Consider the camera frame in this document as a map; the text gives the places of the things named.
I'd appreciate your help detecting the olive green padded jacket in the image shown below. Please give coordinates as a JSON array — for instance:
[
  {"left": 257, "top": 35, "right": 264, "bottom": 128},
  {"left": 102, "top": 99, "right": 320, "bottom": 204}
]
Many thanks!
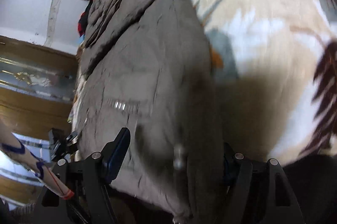
[{"left": 75, "top": 0, "right": 223, "bottom": 223}]

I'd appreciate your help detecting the person's tattooed left forearm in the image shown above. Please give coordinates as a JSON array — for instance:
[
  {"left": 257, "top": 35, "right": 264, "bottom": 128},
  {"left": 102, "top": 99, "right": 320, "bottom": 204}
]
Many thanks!
[{"left": 1, "top": 121, "right": 74, "bottom": 200}]

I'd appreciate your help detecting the wooden glass door cabinet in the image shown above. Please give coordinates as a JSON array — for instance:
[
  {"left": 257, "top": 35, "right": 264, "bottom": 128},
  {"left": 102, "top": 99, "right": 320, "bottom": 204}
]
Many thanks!
[{"left": 0, "top": 34, "right": 79, "bottom": 206}]

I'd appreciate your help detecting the red garment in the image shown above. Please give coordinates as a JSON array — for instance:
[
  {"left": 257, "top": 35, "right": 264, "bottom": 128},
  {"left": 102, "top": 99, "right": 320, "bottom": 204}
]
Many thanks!
[{"left": 78, "top": 12, "right": 88, "bottom": 37}]

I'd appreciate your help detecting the cream leaf pattern blanket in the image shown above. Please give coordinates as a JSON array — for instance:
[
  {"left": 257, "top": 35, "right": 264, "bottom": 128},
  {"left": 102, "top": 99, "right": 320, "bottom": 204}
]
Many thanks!
[{"left": 190, "top": 0, "right": 336, "bottom": 164}]

